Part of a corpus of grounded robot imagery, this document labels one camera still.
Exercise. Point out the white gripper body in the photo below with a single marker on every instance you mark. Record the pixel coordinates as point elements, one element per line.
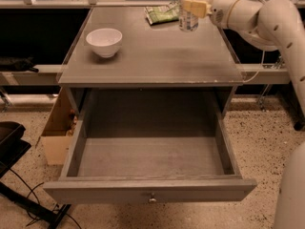
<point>220,10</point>

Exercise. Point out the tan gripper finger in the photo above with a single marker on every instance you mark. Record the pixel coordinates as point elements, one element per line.
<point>199,8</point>

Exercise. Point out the blue label plastic bottle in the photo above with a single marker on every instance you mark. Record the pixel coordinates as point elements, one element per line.
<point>187,21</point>

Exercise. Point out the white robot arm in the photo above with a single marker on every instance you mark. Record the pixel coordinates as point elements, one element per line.
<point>270,25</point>

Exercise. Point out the grey open drawer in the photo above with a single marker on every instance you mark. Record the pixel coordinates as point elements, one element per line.
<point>129,144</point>

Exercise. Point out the metal drawer knob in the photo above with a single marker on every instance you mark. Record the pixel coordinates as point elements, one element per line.
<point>152,198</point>

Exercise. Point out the green snack bag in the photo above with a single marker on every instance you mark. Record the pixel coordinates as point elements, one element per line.
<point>162,14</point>

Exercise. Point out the grey cabinet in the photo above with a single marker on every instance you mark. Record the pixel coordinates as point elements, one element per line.
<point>153,56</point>

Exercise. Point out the white ceramic bowl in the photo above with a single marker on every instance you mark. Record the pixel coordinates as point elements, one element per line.
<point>105,42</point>

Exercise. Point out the cardboard box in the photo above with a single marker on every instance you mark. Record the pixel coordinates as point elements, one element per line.
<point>57,134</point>

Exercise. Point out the black cloth on shelf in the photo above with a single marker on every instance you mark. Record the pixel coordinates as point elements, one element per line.
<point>17,64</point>

